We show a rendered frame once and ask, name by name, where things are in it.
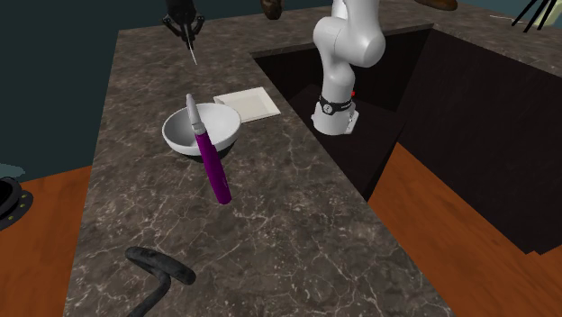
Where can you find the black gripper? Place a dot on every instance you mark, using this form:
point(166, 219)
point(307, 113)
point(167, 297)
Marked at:
point(181, 9)

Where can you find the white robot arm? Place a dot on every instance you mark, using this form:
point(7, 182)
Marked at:
point(340, 48)

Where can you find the brown rounded object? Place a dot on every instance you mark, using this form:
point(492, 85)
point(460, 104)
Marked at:
point(271, 8)

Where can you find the white square plate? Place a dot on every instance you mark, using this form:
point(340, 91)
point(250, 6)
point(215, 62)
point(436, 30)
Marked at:
point(253, 103)

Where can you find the white bowl with black base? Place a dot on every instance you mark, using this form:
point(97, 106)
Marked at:
point(219, 125)

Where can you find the black hooked tool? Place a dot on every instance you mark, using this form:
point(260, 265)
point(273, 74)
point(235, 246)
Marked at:
point(153, 263)

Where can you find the black round floor object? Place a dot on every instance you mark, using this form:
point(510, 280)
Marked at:
point(9, 197)

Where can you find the brown flat object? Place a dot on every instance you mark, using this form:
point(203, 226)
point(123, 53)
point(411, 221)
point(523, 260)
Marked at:
point(437, 4)

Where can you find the black thin-legged stand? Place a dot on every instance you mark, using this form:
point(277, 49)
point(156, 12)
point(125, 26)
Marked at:
point(538, 13)

